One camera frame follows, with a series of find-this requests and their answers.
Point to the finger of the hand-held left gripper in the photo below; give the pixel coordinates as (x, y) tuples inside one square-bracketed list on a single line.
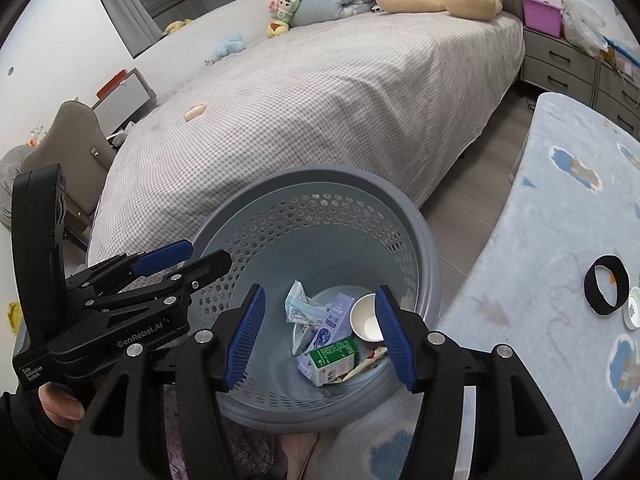
[(162, 257), (200, 267)]

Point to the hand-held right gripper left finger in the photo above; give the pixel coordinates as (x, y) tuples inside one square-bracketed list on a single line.
[(245, 335)]

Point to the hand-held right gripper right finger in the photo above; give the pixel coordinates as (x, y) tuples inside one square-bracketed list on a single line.
[(395, 342)]

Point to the red snack wrapper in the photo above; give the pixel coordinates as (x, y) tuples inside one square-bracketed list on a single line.
[(365, 361)]

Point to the red and white paper cup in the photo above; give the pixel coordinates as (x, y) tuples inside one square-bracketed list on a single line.
[(365, 317)]

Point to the blue snack packet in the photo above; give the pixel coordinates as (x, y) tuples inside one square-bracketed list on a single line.
[(300, 305)]

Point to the purple cardboard box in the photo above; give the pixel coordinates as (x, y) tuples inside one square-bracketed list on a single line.
[(340, 310)]

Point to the green and white carton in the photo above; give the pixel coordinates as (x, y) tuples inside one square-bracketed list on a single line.
[(332, 357)]

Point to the white wrapper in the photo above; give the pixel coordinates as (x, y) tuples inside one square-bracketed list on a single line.
[(312, 340)]

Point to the grey perforated plastic wastebasket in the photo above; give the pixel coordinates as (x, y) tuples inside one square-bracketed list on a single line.
[(310, 210)]

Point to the person's left forearm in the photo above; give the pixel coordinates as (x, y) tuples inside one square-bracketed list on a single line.
[(25, 440)]

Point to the person's left hand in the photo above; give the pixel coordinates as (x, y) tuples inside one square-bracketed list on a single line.
[(62, 406)]

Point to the small yellow object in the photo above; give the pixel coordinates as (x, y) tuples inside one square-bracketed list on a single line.
[(14, 316)]

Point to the grey fluffy cushion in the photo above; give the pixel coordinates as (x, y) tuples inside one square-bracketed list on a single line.
[(12, 180)]

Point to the pink patterned clothing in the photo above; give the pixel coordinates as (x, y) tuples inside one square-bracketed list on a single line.
[(260, 450)]

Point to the grey chair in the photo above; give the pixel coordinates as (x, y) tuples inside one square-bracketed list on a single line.
[(70, 130)]

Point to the small pink oval object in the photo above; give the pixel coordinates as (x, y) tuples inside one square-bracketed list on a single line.
[(195, 113)]

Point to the light blue printed blanket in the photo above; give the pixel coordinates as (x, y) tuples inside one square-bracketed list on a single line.
[(525, 260)]

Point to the white cabinet with red top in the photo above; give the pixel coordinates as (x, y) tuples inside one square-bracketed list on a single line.
[(125, 97)]

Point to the bed with checked grey cover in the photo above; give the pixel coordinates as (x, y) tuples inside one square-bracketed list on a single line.
[(325, 110)]

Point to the black elastic band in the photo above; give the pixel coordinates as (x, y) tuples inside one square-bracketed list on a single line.
[(590, 285)]

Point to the light blue plush toy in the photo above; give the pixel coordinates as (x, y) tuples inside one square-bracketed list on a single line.
[(227, 49)]

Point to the yellow plush toy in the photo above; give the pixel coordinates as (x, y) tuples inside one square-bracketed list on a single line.
[(177, 26)]

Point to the white round lid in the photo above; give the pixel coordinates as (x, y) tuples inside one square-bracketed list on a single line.
[(633, 307)]

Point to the small yellow red plush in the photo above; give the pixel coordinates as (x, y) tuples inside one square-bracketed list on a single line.
[(277, 29)]

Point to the grey curtain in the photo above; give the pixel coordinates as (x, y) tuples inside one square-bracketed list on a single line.
[(125, 5)]

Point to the small doll with green hood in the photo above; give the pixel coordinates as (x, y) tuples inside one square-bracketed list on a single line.
[(288, 4)]

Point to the grey two-drawer nightstand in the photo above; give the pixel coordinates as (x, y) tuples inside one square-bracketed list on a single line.
[(617, 97), (557, 65)]

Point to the pink storage box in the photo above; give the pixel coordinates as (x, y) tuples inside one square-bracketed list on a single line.
[(540, 15)]

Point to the blue stick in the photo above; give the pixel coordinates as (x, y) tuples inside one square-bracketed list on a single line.
[(617, 46)]

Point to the clear plastic bag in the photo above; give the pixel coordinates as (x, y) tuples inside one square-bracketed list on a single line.
[(582, 22)]

